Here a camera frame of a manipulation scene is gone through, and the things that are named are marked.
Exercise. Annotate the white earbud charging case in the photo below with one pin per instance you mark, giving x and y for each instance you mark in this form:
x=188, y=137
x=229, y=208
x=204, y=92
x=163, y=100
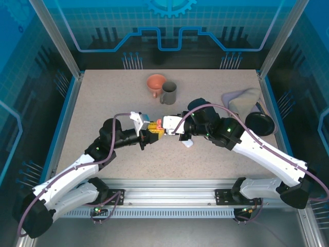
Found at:
x=189, y=144

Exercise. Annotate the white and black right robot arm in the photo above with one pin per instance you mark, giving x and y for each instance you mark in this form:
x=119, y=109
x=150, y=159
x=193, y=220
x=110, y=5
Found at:
x=270, y=159

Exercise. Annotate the lavender cloth mat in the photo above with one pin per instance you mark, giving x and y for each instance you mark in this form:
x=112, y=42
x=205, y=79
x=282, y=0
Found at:
x=225, y=99

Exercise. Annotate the grey ceramic mug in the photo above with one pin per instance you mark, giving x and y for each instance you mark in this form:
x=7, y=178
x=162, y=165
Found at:
x=169, y=96

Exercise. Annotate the orange ceramic mug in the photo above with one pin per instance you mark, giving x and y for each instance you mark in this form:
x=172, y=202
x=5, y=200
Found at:
x=155, y=82

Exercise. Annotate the beige folded cloth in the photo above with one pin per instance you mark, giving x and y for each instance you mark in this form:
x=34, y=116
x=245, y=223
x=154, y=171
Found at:
x=244, y=101

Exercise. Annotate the blue table side board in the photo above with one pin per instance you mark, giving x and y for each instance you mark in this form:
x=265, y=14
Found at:
x=272, y=97
x=67, y=103

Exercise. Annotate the small controller board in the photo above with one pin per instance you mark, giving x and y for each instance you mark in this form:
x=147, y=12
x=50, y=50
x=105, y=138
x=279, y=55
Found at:
x=248, y=210
x=99, y=211

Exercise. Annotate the aluminium table side rail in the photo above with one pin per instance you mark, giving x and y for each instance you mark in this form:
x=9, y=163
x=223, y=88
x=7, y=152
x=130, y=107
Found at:
x=266, y=97
x=73, y=103

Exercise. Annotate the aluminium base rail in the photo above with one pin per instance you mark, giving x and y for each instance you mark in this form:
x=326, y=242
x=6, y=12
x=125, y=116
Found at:
x=167, y=195

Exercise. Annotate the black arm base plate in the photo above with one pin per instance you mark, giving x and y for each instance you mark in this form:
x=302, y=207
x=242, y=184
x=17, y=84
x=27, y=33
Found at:
x=222, y=198
x=113, y=202

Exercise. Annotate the aluminium frame post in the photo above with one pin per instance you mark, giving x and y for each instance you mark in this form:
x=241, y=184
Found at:
x=56, y=33
x=285, y=33

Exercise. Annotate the aluminium frame bar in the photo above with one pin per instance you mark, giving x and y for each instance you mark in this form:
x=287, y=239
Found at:
x=308, y=226

